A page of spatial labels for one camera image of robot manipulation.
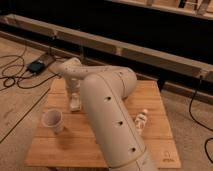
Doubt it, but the white sponge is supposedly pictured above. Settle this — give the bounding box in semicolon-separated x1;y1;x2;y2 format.
70;93;81;112

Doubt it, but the long wooden frame beam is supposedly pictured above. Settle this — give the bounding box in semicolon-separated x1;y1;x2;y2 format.
0;14;213;83

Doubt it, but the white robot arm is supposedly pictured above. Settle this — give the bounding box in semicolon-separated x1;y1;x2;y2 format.
58;58;158;171

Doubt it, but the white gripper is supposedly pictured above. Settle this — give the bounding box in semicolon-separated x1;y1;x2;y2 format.
66;78;80;104

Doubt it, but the wooden table board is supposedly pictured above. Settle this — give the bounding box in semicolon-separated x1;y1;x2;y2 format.
25;79;181;169

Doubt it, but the white ceramic cup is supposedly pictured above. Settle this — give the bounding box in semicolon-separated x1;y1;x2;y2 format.
42;110;64;134

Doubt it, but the black power adapter box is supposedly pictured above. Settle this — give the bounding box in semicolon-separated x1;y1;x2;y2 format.
27;61;45;74

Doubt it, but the black cable on right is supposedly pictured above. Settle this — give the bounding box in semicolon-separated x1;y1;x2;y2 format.
188;75;213;165

